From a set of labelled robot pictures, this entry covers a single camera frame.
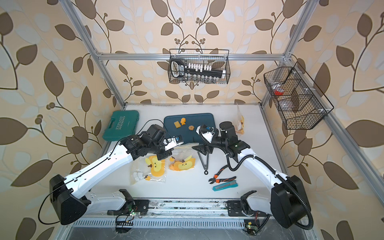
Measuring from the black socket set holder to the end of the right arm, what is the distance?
1.09 ft

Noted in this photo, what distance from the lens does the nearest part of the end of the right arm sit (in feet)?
1.96

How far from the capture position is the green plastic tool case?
0.99 m

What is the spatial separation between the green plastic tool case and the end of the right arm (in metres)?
0.59
